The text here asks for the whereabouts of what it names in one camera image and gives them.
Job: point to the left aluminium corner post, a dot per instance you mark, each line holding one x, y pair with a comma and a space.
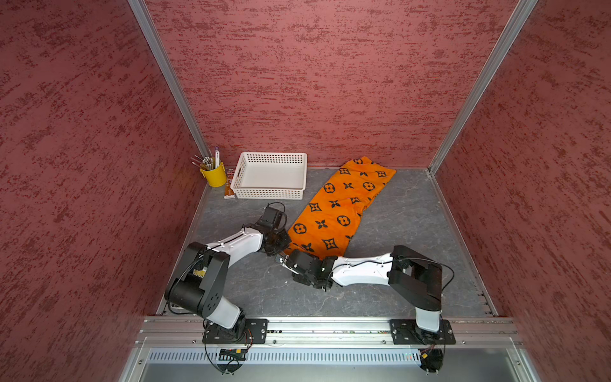
154, 41

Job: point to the orange white card box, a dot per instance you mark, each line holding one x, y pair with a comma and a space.
229, 194

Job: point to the right aluminium corner post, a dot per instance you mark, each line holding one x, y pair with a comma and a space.
504, 43

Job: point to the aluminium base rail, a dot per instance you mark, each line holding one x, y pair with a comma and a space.
302, 332

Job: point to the orange black patterned pillowcase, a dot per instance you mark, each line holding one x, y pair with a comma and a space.
331, 219

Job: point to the aluminium corner post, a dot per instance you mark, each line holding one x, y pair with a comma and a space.
504, 43
154, 41

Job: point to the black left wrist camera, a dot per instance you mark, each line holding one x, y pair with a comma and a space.
274, 217

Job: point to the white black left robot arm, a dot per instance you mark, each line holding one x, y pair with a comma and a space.
213, 333

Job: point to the yellow metal pencil bucket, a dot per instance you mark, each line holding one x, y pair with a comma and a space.
217, 177

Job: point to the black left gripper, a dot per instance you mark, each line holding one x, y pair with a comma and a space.
286, 241

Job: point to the white perforated plastic basket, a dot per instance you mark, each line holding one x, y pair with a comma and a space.
270, 176

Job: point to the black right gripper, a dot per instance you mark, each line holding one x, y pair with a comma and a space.
301, 278

